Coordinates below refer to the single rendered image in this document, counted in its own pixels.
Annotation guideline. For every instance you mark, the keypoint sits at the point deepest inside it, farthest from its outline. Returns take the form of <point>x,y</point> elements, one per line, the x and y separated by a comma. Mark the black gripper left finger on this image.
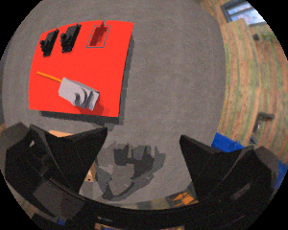
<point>74,154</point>

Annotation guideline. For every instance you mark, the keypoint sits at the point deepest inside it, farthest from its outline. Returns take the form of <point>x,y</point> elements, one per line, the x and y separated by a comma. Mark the red flat rectangular plate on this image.
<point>88,52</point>

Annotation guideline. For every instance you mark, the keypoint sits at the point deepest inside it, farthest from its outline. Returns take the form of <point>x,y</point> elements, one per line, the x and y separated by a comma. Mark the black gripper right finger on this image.
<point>208,167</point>

